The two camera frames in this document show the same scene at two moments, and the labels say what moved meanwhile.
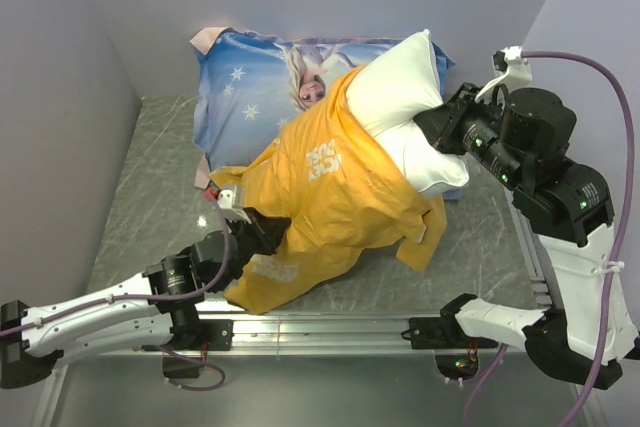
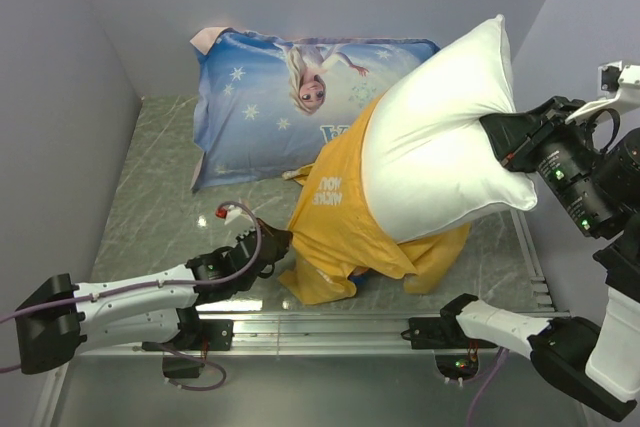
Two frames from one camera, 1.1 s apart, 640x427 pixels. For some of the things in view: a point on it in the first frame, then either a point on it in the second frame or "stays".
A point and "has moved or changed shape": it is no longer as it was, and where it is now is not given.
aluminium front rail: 288,334 stays
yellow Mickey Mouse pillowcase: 343,187 has moved or changed shape
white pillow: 388,91 has moved or changed shape
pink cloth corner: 206,37 stays
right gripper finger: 434,122 -> 511,134
